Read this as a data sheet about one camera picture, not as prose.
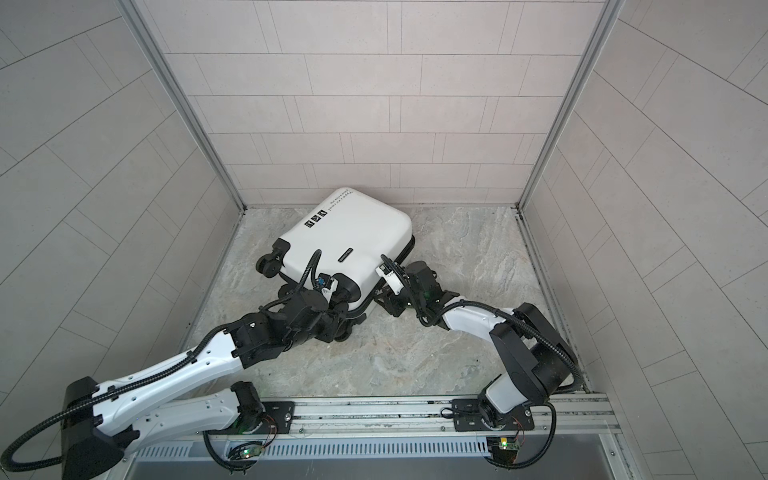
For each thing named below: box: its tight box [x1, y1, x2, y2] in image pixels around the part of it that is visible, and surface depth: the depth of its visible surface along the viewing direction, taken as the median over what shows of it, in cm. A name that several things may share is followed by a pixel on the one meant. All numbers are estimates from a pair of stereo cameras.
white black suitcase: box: [255, 187, 415, 316], surface depth 84 cm
